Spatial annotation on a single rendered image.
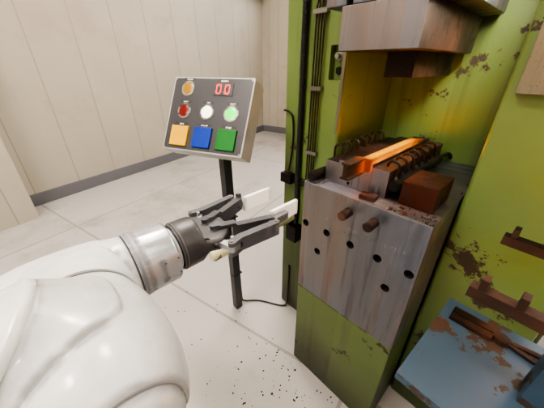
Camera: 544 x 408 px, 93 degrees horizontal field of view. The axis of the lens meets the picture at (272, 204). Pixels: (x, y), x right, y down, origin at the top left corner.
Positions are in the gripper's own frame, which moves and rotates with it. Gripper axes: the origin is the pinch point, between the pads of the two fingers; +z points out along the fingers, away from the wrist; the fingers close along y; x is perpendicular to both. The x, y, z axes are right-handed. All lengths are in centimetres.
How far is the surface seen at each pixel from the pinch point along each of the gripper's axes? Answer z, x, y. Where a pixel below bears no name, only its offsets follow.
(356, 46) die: 35.2, 28.0, -7.1
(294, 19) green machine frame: 49, 38, -41
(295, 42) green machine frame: 49, 31, -40
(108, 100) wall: 49, -11, -320
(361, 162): 32.5, 1.0, 0.5
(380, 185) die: 35.1, -5.0, 5.7
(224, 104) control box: 24, 12, -50
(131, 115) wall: 70, -29, -325
